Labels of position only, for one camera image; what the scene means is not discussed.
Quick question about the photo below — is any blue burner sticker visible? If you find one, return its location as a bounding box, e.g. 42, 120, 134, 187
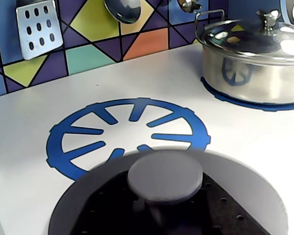
46, 97, 211, 182
200, 76, 294, 113

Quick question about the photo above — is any blue toy kitchen unit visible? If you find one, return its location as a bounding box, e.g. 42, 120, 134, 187
0, 0, 294, 235

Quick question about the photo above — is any small metal spoon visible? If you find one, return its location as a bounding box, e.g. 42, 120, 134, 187
177, 0, 203, 13

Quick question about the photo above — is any metal slotted spatula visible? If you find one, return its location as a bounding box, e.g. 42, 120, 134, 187
15, 0, 64, 61

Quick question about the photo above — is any stainless steel pot lid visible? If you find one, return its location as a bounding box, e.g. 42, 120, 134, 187
195, 9, 294, 67

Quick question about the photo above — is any colorful geometric backsplash panel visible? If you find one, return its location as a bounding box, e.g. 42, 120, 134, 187
0, 0, 283, 99

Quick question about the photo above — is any metal ladle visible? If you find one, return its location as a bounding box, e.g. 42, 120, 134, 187
103, 0, 142, 25

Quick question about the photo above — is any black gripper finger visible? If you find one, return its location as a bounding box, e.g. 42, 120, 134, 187
70, 171, 272, 235

